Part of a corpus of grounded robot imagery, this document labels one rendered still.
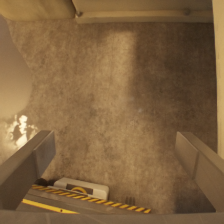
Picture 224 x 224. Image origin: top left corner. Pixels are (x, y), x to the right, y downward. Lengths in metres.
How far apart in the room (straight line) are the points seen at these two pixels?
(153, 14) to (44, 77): 0.76
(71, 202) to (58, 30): 1.01
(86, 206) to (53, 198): 0.12
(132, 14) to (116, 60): 0.29
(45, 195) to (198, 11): 1.18
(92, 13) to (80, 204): 1.02
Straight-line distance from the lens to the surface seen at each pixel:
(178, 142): 0.17
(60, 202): 0.67
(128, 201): 0.82
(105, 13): 1.12
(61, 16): 1.24
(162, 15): 1.10
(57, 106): 1.01
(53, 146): 0.17
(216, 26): 0.36
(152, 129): 0.89
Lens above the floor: 0.89
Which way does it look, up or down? 79 degrees down
